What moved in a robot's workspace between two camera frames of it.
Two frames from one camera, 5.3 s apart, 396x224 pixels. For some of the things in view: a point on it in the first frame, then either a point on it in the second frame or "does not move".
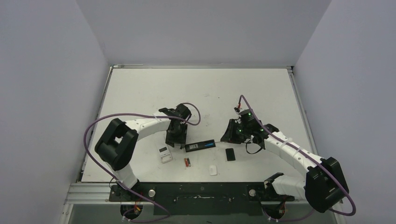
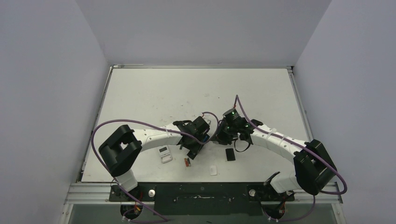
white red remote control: [165, 152] does not move
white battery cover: [213, 170] does not move
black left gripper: [171, 141] to [193, 148]
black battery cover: [230, 154] does not move
